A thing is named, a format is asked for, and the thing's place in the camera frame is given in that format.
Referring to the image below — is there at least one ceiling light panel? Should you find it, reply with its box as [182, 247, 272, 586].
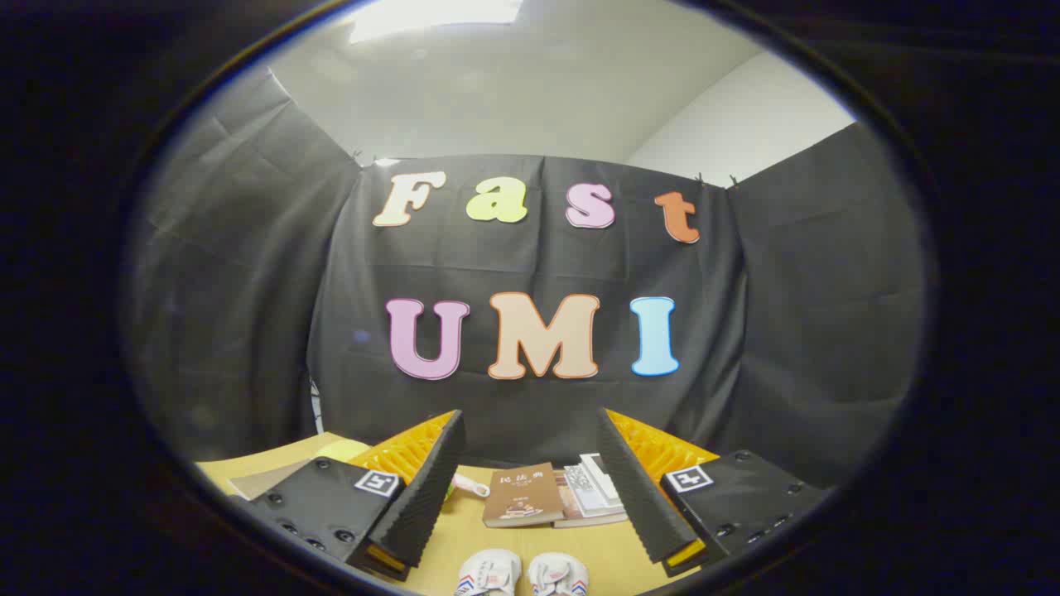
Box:
[348, 0, 524, 44]

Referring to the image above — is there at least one white striped cover book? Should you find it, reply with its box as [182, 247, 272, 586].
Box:
[563, 464, 619, 519]

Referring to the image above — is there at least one pinkish brown book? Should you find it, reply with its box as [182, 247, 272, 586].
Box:
[553, 470, 629, 529]

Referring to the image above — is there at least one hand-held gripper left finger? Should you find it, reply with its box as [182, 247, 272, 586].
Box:
[248, 409, 466, 582]

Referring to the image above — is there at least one white striped shoe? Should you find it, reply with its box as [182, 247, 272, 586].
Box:
[528, 553, 590, 596]
[454, 549, 523, 596]

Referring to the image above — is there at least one brown cover book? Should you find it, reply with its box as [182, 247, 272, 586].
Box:
[483, 463, 566, 529]

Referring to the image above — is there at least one black backdrop cloth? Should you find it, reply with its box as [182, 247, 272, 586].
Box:
[124, 66, 928, 489]

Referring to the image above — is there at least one beige fabric storage box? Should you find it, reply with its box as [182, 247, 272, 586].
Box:
[228, 459, 312, 502]

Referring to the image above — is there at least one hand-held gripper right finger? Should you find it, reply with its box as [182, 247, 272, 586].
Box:
[596, 407, 829, 578]

